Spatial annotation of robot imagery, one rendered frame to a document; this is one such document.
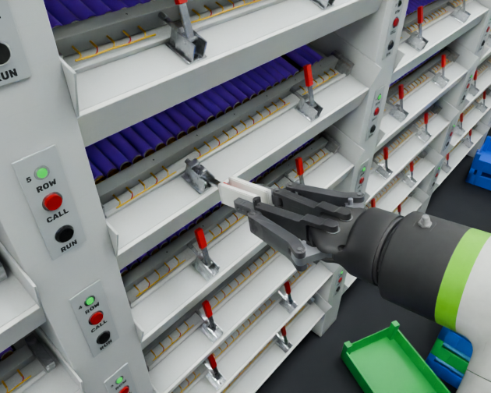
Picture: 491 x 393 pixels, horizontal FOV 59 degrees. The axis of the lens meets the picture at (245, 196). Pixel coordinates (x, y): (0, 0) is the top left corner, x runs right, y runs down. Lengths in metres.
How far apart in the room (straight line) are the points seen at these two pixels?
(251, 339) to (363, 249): 0.71
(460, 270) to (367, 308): 1.24
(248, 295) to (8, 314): 0.54
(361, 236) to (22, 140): 0.32
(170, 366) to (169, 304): 0.18
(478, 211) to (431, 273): 1.78
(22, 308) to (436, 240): 0.41
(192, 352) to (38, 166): 0.55
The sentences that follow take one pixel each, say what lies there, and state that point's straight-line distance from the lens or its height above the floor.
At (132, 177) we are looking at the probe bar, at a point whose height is 0.93.
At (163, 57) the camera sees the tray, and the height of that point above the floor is 1.08.
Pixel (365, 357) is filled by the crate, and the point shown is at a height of 0.00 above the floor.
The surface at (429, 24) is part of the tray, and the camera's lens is 1.26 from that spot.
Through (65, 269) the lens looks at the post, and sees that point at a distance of 0.51.
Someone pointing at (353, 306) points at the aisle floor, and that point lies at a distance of 1.62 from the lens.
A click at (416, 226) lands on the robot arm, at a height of 1.00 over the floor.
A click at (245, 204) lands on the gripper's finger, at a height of 0.93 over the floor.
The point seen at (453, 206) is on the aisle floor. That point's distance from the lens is 2.15.
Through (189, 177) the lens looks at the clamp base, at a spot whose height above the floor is 0.90.
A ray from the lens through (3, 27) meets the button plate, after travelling 0.38.
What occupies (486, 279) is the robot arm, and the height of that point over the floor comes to 1.01.
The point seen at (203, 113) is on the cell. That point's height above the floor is 0.94.
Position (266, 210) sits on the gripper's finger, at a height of 0.94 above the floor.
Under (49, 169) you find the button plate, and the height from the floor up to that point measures 1.04.
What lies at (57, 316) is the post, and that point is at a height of 0.86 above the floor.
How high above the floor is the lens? 1.27
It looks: 40 degrees down
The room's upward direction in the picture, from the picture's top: straight up
